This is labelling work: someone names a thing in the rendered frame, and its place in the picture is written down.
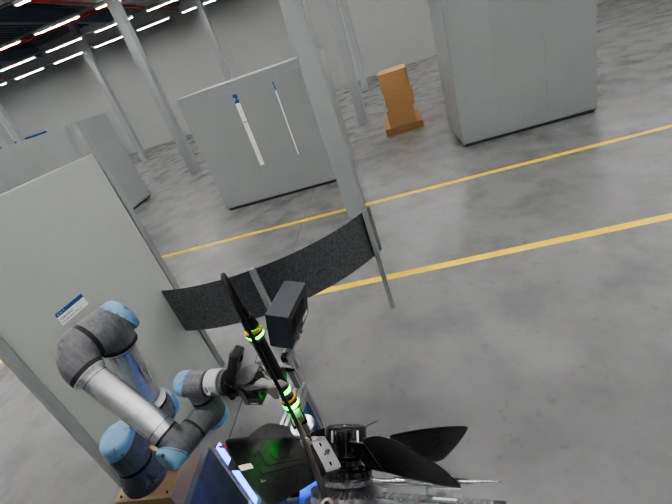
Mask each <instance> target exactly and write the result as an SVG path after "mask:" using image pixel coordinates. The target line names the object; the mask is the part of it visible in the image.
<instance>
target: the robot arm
mask: <svg viewBox="0 0 672 504"><path fill-rule="evenodd" d="M139 324H140V321H139V319H138V317H137V316H136V314H135V313H134V312H133V311H132V310H131V309H129V308H128V307H127V306H125V305H124V304H122V303H120V302H117V301H108V302H106V303H105V304H103V305H102V306H100V307H98V308H97V309H96V310H95V311H93V312H92V313H91V314H89V315H88V316H87V317H85V318H84V319H83V320H81V321H80V322H78V323H77V324H76V325H74V326H73V327H72V328H70V329H68V330H67V331H66V332H65V333H64V334H63V335H62V336H61V338H60V339H59V341H58V344H57V347H56V352H55V359H56V365H57V368H58V371H59V373H60V375H61V376H62V378H63V380H64V381H65V382H66V383H67V384H68V385H70V386H71V387H72V388H73V389H75V390H83V391H85V392H86V393H87V394H88V395H90V396H91V397H92V398H94V399H95V400H96V401H97V402H99V403H100V404H101V405H103V406H104V407H105V408H107V409H108V410H109V411H110V412H112V413H113V414H114V415H116V416H117V417H118V418H119V419H121V420H120V421H118V422H117V424H116V423H114V424H113V425H112V426H110V427H109V428H108V429H107V430H106V432H105V433H104V435H103V436H102V438H101V440H100V446H99V451H100V453H101V455H102V456H103V458H104V460H105V461H106V462H107V463H108V464H109V465H110V466H111V467H112V469H113V470H114V471H115V472H116V473H117V475H118V476H119V477H120V481H121V486H122V490H123V492H124V493H125V494H126V496H127V497H129V498H131V499H139V498H143V497H145V496H147V495H149V494H150V493H152V492H153V491H154V490H155V489H156V488H157V487H158V486H159V485H160V484H161V483H162V482H163V480H164V478H165V476H166V474H167V471H168V469H169V470H172V471H176V470H178V469H180V468H181V466H182V465H183V464H184V463H185V462H186V460H187V459H188V458H190V455H191V454H192V452H193V451H194V450H195V449H196V447H197V446H198V445H199V443H200V442H201V441H202V439H203V438H204V437H205V436H206V435H207V433H208V432H209V431H210V429H211V430H216V429H219V428H220V427H221V426H222V425H224V424H225V423H226V422H227V420H228V418H229V410H228V408H227V406H226V403H225V401H224V400H223V399H222V398H221V397H223V396H228V397H229V399H230V400H235V398H236V397H238V396H241V398H242V400H243V401H244V403H245V405H263V404H262V403H263V402H264V400H265V397H266V395H267V393H268V394H269V395H270V396H271V397H272V398H273V399H276V400H277V399H279V398H280V396H279V391H278V389H277V387H276V386H275V384H274V382H273V380H270V379H269V378H267V377H265V375H266V376H269V375H268V373H267V371H266V369H265V367H264V365H263V364H262V362H261V361H259V362H255V363H253V364H249V365H247V366H244V368H243V369H242V368H241V363H242V360H243V352H244V347H243V346H240V345H235V347H234V349H233V350H232V351H231V352H230V353H229V359H228V366H227V369H225V368H216V369H196V370H195V369H191V370H184V371H181V372H179V373H178V374H177V375H176V377H175V379H174V382H173V390H174V393H175V394H176V396H178V397H182V398H188V399H189V400H190V402H191V404H192V405H193V407H194V409H193V410H192V411H191V412H190V413H189V415H188V416H187V417H186V418H185V419H184V420H183V421H182V423H181V424H179V423H178V422H176V421H175V420H174V417H175V416H176V414H177V413H178V411H179V402H178V400H177V398H176V396H174V395H173V393H172V392H171V391H170V390H168V389H167V388H164V387H159V386H157V385H156V383H155V381H154V379H153V377H152V375H151V373H150V371H149V369H148V367H147V365H146V364H145V362H144V360H143V358H142V356H141V354H140V352H139V350H138V348H137V346H136V342H137V338H138V337H137V334H136V332H135V328H137V327H138V326H139ZM101 357H102V358H107V359H108V361H109V362H110V364H111V366H112V367H113V369H114V371H115V373H116V374H117V375H116V374H114V373H113V372H112V371H110V370H109V369H108V368H107V367H105V361H104V360H103V359H102V358H101ZM262 371H265V375H264V373H263V372H262ZM151 444H153V445H154V446H156V447H157V448H158V451H157V452H155V451H153V450H151V448H150V447H149V446H150V445H151Z"/></svg>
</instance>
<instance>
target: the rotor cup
mask: <svg viewBox="0 0 672 504"><path fill-rule="evenodd" d="M344 426H348V427H344ZM331 431H333V443H331ZM356 431H359V442H362V440H363V439H364V438H367V430H366V426H365V425H362V424H333V425H327V426H326V427H325V439H327V441H328V442H329V444H330V446H331V448H332V450H333V451H334V453H335V455H336V457H337V459H338V460H339V462H340V464H341V467H340V468H339V469H340V470H339V471H334V472H329V473H326V474H327V475H325V476H323V477H322V478H325V479H329V480H339V481H352V480H362V479H367V478H370V477H372V470H371V469H367V468H366V467H365V465H362V461H361V460H360V458H359V456H358V455H357V454H356V452H355V451H354V449H353V448H352V446H351V445H350V443H349V441H357V435H356Z"/></svg>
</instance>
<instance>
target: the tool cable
mask: <svg viewBox="0 0 672 504"><path fill-rule="evenodd" d="M220 276H221V279H222V282H223V284H224V287H225V289H226V291H227V293H228V295H229V297H230V299H231V301H232V303H233V305H234V307H235V309H236V311H237V313H238V315H239V317H240V319H241V321H242V323H243V325H244V327H245V329H246V331H247V332H248V334H249V336H250V338H251V340H252V342H253V344H254V346H255V348H256V350H257V351H258V353H259V355H260V357H261V359H262V361H263V363H264V365H265V367H266V368H267V370H268V372H269V374H270V376H271V378H272V380H273V382H274V384H275V386H276V387H277V389H278V391H279V393H280V395H281V397H282V399H283V401H284V403H285V405H286V407H287V409H288V411H289V413H290V415H291V417H292V419H293V421H294V423H295V425H296V427H297V430H298V432H299V435H300V437H301V440H300V444H301V447H303V448H305V450H306V453H307V456H308V459H309V461H310V464H311V467H312V470H313V473H314V476H315V478H316V481H317V484H318V487H319V490H320V493H321V495H322V498H323V500H322V502H321V504H329V503H330V504H334V503H333V500H332V499H331V498H329V497H327V496H326V493H325V490H324V487H323V485H322V482H321V479H320V476H319V474H318V471H317V468H316V465H315V463H314V460H313V457H312V455H311V452H310V449H309V446H308V444H307V442H309V444H310V445H311V441H310V439H309V438H308V437H305V436H304V434H303V431H302V429H301V427H300V424H299V422H298V420H297V418H296V416H295V414H294V412H293V410H292V408H291V406H290V404H289V402H288V400H287V398H286V396H285V394H284V392H283V390H282V388H281V386H280V384H279V382H278V380H277V378H276V376H275V375H274V373H273V371H272V369H271V367H270V365H269V363H268V361H267V359H266V357H265V355H264V353H263V351H262V350H261V348H260V346H259V344H258V342H257V340H256V338H255V336H254V334H253V332H252V330H251V328H250V326H249V324H248V323H247V321H246V319H245V317H244V315H243V313H242V311H241V309H240V308H243V305H242V303H241V301H240V299H239V297H238V295H237V293H236V291H235V289H234V287H233V286H232V284H231V282H230V280H229V278H228V277H227V275H226V274H225V273H224V272H222V273H221V274H220Z"/></svg>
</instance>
